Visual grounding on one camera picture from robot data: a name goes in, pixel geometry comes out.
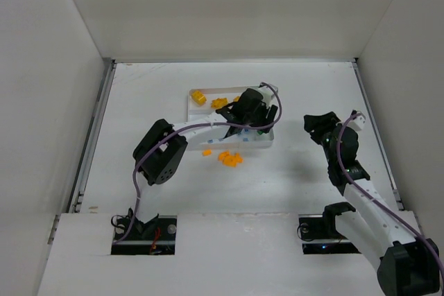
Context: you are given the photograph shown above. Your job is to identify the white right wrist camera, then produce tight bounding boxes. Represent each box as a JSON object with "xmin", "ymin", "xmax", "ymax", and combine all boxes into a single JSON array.
[{"xmin": 348, "ymin": 110, "xmax": 366, "ymax": 132}]

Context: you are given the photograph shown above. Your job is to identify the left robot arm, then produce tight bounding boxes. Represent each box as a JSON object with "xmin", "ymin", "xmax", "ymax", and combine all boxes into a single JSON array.
[{"xmin": 130, "ymin": 82, "xmax": 282, "ymax": 225}]

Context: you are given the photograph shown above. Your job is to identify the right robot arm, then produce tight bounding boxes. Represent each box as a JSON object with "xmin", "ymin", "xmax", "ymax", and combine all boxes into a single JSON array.
[{"xmin": 303, "ymin": 111, "xmax": 443, "ymax": 295}]

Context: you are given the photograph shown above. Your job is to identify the orange lego pieces pile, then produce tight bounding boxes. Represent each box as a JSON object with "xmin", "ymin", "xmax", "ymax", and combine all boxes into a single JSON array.
[{"xmin": 218, "ymin": 151, "xmax": 244, "ymax": 167}]

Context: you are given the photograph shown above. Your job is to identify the large yellow lego brick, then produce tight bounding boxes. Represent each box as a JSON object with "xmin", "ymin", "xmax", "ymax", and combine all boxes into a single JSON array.
[{"xmin": 191, "ymin": 90, "xmax": 207, "ymax": 106}]

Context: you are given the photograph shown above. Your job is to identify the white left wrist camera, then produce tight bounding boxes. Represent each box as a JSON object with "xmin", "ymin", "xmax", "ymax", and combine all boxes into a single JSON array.
[{"xmin": 257, "ymin": 82, "xmax": 278, "ymax": 103}]

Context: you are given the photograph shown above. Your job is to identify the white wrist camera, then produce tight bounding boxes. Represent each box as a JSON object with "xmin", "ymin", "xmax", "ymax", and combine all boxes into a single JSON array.
[
  {"xmin": 257, "ymin": 82, "xmax": 278, "ymax": 103},
  {"xmin": 348, "ymin": 110, "xmax": 366, "ymax": 132}
]

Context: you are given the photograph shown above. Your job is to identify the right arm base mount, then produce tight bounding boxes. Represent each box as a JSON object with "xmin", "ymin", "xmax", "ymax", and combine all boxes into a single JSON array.
[{"xmin": 296, "ymin": 202, "xmax": 360, "ymax": 255}]

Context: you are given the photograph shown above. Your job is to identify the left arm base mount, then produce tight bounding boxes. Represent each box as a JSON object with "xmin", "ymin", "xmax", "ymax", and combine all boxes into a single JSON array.
[{"xmin": 111, "ymin": 208, "xmax": 178, "ymax": 256}]

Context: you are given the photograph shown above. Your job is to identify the light blue lego pieces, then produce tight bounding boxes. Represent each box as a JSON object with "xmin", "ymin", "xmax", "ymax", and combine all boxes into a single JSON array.
[{"xmin": 207, "ymin": 130, "xmax": 253, "ymax": 145}]

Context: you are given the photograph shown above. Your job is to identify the white divided sorting tray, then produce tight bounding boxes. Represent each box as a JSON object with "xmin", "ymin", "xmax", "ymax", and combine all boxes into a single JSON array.
[{"xmin": 187, "ymin": 86, "xmax": 274, "ymax": 150}]

